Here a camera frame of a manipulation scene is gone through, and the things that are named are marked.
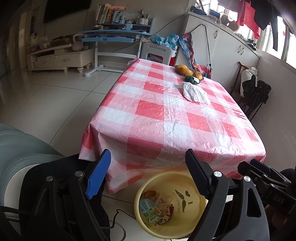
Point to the row of books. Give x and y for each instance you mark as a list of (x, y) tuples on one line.
[(104, 14)]

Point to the beige round basket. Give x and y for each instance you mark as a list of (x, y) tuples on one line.
[(229, 22)]

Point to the person's black trousers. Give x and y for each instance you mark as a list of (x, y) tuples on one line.
[(57, 169)]

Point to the cream television cabinet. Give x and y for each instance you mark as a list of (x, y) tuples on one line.
[(60, 59)]

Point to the dark green packet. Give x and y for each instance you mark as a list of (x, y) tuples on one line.
[(190, 78)]

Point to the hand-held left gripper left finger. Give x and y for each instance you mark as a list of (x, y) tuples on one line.
[(98, 176)]

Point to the colourful printed cloth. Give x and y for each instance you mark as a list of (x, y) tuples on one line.
[(187, 46)]

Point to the white plastic stool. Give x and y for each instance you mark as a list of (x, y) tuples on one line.
[(157, 47)]

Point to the yellow trash bin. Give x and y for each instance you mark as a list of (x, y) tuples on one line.
[(161, 180)]

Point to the white storage box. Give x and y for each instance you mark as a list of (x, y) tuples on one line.
[(173, 60)]

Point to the light blue milk carton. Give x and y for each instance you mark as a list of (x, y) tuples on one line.
[(150, 208)]

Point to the white pen holder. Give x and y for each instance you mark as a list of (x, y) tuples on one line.
[(143, 19)]

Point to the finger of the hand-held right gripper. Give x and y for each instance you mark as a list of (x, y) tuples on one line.
[(263, 165), (248, 171)]

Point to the blue study desk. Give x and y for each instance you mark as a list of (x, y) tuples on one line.
[(111, 31)]

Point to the yellow mango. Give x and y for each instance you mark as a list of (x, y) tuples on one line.
[(182, 69), (197, 74)]

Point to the dark woven fruit basket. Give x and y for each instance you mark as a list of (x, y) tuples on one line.
[(201, 78)]

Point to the dark wooden chair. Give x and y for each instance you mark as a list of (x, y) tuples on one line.
[(240, 67)]

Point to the black television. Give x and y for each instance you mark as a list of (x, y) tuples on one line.
[(67, 9)]

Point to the white crumpled plastic bag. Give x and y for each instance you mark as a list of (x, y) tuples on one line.
[(194, 92)]

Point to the grey green sofa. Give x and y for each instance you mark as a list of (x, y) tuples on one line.
[(23, 148)]

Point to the light blue plastic bag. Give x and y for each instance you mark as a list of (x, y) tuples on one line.
[(166, 40)]

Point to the white cabinet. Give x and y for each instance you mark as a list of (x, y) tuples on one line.
[(226, 51)]

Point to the red white checkered tablecloth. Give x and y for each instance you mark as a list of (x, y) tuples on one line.
[(161, 111)]

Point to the white stuffed bag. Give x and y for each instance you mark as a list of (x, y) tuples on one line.
[(248, 73)]

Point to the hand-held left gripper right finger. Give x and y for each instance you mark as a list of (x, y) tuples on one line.
[(196, 173)]

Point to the red hanging garment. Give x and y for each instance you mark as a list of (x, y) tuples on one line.
[(247, 16)]

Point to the window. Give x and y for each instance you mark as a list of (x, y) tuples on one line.
[(291, 51)]

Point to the red orange snack packet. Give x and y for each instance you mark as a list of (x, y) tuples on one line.
[(167, 209)]

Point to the pink plush toy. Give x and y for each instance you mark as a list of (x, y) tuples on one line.
[(116, 8)]

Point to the pink kettlebell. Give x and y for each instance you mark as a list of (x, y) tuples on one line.
[(77, 45)]

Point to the dark hanging garment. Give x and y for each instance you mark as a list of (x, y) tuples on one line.
[(263, 11)]

